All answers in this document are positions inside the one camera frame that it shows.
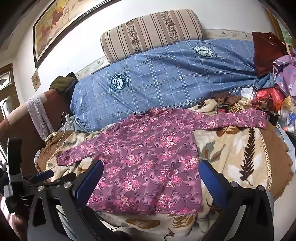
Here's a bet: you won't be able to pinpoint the striped floral beige cushion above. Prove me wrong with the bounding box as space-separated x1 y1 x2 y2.
101 9 204 64

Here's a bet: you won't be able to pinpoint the wooden door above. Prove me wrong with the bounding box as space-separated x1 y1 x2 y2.
0 62 20 121

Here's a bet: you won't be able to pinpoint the white charger cable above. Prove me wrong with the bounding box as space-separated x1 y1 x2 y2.
46 112 70 169

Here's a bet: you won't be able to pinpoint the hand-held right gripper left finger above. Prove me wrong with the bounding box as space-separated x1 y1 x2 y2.
27 159 109 241

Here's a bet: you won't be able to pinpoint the clear plastic bag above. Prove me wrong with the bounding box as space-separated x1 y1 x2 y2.
277 95 296 139

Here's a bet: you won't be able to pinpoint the pale lilac cloth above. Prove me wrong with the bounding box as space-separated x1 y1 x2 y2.
25 95 56 141

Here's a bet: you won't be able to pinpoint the lilac floral garment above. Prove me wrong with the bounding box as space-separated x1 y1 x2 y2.
273 54 296 102

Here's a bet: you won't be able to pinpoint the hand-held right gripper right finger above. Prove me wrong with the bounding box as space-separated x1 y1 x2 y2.
198 159 281 241

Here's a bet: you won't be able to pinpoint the brown bed headboard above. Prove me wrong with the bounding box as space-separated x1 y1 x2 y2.
0 76 78 186

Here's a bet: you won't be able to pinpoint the olive green cloth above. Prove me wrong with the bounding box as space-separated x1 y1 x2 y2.
49 72 79 94

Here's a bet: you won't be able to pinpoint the brown bottle with red label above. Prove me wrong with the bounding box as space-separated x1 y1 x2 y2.
216 98 228 114

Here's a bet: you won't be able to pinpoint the beige leaf-print fleece blanket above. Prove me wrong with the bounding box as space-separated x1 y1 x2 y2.
35 98 294 241

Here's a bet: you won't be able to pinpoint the framed wall painting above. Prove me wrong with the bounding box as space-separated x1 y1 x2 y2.
32 0 109 69

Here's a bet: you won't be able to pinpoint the blue denim jeans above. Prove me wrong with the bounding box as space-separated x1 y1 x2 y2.
252 73 278 90

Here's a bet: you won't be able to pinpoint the white charger plug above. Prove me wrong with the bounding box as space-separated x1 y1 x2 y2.
63 113 73 129

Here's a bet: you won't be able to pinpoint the small wall picture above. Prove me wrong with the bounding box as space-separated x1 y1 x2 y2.
31 69 41 91

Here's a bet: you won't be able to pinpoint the purple floral long-sleeve shirt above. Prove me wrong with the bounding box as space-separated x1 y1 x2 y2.
55 108 267 215

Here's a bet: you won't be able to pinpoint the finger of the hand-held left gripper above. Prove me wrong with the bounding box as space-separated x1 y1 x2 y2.
23 170 55 186

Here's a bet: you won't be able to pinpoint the blue plaid duvet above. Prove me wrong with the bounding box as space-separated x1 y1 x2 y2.
69 39 258 132

